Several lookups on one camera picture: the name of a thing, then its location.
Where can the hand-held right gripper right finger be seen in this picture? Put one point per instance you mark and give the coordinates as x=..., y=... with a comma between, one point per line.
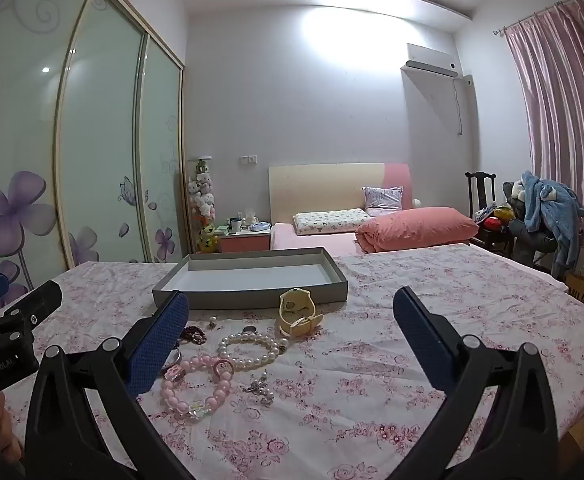
x=421, y=340

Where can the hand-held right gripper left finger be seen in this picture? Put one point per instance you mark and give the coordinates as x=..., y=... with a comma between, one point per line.
x=164, y=340

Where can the silver bangle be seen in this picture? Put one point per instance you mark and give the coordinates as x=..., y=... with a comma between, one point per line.
x=174, y=356

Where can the grey cardboard tray box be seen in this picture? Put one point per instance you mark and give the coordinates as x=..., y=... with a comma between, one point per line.
x=252, y=280

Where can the cream wrist watch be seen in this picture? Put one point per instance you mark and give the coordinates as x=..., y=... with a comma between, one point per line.
x=299, y=322

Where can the person's left hand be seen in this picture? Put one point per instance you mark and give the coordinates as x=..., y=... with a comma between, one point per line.
x=7, y=430

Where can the folded pink quilt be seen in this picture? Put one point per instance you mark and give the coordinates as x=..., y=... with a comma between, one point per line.
x=416, y=230

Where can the pink nightstand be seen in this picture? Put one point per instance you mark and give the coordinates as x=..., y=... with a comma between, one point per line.
x=244, y=242

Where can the colourful toys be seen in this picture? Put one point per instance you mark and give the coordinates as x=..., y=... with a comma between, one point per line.
x=494, y=220

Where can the stack of plush toys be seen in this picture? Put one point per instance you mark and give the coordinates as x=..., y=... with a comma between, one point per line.
x=203, y=200

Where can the purple patterned pillow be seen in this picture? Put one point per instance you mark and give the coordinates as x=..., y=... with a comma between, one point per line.
x=382, y=200

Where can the pink bed sheet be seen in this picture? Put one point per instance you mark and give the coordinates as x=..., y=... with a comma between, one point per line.
x=312, y=241

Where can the white patterned pillow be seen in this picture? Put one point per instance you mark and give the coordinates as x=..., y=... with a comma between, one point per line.
x=329, y=221

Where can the wooden crate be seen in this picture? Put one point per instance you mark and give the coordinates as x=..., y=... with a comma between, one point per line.
x=582, y=287

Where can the dark wooden chair with clothes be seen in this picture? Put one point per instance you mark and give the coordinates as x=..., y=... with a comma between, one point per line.
x=546, y=205

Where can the flower print sliding wardrobe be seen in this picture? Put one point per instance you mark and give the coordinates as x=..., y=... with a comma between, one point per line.
x=97, y=135

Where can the cream and pink headboard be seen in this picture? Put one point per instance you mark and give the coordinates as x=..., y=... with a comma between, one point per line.
x=317, y=185

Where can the pink curtain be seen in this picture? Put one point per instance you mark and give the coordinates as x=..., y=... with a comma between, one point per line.
x=561, y=110

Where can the white air conditioner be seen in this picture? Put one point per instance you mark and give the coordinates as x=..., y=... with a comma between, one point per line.
x=431, y=57

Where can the curtain rod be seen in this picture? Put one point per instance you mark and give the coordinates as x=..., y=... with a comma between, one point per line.
x=536, y=16

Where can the wall socket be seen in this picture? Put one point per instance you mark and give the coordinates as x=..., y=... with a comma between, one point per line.
x=248, y=159

